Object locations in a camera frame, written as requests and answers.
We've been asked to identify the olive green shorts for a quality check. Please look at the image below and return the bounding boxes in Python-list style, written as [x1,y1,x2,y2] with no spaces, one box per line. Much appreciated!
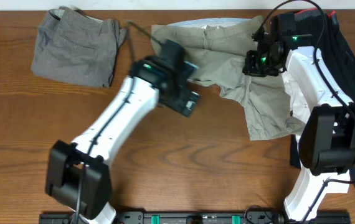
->
[151,16,305,141]

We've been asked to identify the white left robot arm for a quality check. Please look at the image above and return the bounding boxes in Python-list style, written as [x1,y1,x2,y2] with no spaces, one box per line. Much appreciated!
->
[45,40,199,223]

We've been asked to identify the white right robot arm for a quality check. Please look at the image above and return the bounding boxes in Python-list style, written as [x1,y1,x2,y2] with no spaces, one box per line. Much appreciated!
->
[243,12,355,223]

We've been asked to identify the white printed t-shirt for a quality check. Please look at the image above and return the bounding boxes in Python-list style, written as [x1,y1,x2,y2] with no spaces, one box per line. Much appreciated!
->
[282,72,310,124]

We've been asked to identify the black garment with red trim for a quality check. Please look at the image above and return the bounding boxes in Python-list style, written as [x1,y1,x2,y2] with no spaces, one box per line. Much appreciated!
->
[278,7,355,220]

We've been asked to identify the grey folded shorts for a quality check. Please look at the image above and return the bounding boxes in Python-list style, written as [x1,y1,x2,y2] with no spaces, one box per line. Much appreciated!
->
[31,7,126,88]

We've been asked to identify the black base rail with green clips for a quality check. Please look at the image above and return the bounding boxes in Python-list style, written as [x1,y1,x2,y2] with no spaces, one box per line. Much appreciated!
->
[39,209,351,224]

